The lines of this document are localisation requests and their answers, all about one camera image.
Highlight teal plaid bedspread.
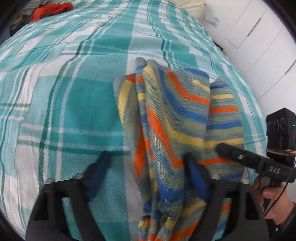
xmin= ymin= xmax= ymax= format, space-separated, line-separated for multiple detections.
xmin=1 ymin=1 xmax=267 ymax=240

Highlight cream headboard cushion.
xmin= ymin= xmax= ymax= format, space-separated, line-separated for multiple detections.
xmin=170 ymin=0 xmax=206 ymax=19

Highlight grey clothes pile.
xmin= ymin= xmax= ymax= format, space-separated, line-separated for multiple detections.
xmin=10 ymin=0 xmax=49 ymax=30

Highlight wall socket plate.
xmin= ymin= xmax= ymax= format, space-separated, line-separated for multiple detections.
xmin=203 ymin=14 xmax=219 ymax=27

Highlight black cable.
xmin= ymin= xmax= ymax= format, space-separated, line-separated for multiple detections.
xmin=263 ymin=180 xmax=293 ymax=218

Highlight striped knit sweater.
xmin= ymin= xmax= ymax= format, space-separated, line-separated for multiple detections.
xmin=113 ymin=57 xmax=244 ymax=240

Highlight red garment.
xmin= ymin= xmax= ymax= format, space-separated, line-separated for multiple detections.
xmin=31 ymin=3 xmax=73 ymax=23

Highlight right hand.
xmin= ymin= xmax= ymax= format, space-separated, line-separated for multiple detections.
xmin=252 ymin=177 xmax=294 ymax=225

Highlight white wardrobe doors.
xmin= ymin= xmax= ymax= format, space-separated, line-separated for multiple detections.
xmin=199 ymin=0 xmax=296 ymax=100

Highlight black camera box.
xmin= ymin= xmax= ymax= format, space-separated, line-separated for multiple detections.
xmin=266 ymin=108 xmax=295 ymax=150

